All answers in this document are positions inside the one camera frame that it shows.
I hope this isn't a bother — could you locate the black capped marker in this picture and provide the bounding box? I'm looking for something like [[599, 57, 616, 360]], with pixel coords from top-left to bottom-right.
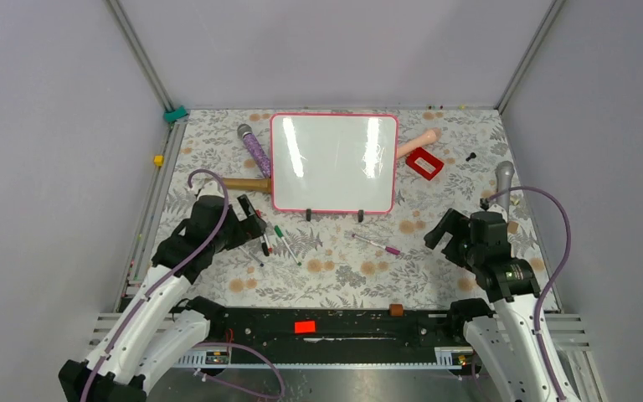
[[260, 234, 270, 256]]

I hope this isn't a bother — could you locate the pink framed whiteboard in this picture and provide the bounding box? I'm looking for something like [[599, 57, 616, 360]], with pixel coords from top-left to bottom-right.
[[270, 112, 399, 214]]

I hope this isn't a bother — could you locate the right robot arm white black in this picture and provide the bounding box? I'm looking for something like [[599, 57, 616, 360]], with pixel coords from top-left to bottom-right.
[[424, 209, 580, 401]]

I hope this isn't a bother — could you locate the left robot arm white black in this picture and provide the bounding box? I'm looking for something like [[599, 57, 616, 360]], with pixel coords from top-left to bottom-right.
[[59, 195, 266, 401]]

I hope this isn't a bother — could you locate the red capped marker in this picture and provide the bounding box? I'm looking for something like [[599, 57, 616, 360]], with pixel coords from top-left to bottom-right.
[[261, 230, 273, 256]]

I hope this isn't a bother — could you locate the green capped marker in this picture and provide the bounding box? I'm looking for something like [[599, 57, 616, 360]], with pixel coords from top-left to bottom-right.
[[274, 225, 301, 266]]

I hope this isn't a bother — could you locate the blue capped marker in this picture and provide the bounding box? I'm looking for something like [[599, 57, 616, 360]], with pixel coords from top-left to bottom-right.
[[239, 246, 265, 267]]

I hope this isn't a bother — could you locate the pink capped marker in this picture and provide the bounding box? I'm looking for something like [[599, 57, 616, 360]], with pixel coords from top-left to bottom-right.
[[352, 233, 401, 255]]

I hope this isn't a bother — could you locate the purple glitter microphone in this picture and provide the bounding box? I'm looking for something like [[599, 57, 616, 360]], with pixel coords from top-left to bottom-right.
[[237, 124, 272, 178]]

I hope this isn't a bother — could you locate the silver grey microphone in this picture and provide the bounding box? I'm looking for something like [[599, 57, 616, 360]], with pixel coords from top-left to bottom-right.
[[495, 161, 515, 213]]

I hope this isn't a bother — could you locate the floral patterned table mat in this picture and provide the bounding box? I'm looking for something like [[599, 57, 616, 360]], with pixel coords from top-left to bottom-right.
[[151, 109, 548, 310]]

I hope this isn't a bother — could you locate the small brown block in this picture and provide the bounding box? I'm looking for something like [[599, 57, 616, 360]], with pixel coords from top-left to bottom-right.
[[388, 303, 404, 317]]

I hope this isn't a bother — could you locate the pink toy microphone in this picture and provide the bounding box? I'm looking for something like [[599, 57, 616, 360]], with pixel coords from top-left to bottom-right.
[[396, 127, 442, 159]]

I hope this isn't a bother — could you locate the red tape label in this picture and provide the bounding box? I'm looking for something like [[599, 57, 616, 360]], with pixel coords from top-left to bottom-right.
[[293, 320, 316, 334]]

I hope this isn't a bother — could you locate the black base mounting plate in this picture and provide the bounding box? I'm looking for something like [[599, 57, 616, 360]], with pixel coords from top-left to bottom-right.
[[207, 307, 474, 358]]

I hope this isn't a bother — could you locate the red rectangular frame block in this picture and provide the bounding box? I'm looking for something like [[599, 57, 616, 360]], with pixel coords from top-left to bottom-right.
[[405, 147, 445, 181]]

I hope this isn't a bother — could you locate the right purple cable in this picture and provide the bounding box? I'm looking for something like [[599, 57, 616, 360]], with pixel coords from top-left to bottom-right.
[[479, 185, 572, 402]]

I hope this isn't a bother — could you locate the aluminium slotted rail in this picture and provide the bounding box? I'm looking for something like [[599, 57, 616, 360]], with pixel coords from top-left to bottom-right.
[[172, 348, 473, 370]]

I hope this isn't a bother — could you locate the teal corner bracket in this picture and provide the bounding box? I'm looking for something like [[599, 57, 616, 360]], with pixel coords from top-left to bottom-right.
[[163, 106, 188, 124]]

